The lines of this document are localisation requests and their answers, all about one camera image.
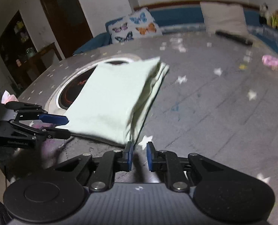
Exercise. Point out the butterfly print pillow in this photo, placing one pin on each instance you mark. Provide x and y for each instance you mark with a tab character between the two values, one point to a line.
140	24

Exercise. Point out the pink hair scrunchie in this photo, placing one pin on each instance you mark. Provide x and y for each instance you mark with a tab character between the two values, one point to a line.
271	62

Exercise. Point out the dark wooden door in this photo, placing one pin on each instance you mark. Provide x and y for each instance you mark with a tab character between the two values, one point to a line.
68	23

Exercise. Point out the round black induction cooktop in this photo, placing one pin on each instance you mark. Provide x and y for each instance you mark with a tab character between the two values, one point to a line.
67	92

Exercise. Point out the pale green garment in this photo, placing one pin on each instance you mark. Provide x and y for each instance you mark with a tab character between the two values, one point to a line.
115	100

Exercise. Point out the black remote control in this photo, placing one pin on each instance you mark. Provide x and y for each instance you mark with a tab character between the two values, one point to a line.
236	38

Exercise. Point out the pink crumpled tissue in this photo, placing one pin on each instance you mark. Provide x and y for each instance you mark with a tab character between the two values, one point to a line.
7	97

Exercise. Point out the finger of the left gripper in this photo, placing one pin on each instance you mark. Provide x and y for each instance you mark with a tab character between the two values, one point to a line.
22	130
26	111

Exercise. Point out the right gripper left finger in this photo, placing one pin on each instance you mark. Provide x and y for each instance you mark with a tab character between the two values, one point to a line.
104	168

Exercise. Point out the plush toys group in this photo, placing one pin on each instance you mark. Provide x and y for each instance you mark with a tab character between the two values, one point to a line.
268	18

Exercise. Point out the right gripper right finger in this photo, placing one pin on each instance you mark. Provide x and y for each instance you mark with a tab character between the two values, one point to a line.
171	166

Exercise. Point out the plain beige pillow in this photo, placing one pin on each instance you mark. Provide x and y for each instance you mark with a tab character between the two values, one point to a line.
224	17

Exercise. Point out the left gloved hand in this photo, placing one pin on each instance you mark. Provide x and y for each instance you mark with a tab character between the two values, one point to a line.
19	163

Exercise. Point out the grey star tablecloth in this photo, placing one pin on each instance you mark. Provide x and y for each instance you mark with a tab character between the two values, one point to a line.
218	99

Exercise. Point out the dark wooden shelf cabinet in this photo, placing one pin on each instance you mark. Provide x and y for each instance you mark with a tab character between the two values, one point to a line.
24	62

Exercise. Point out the blue bench sofa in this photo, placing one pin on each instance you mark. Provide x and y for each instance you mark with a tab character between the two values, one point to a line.
187	19

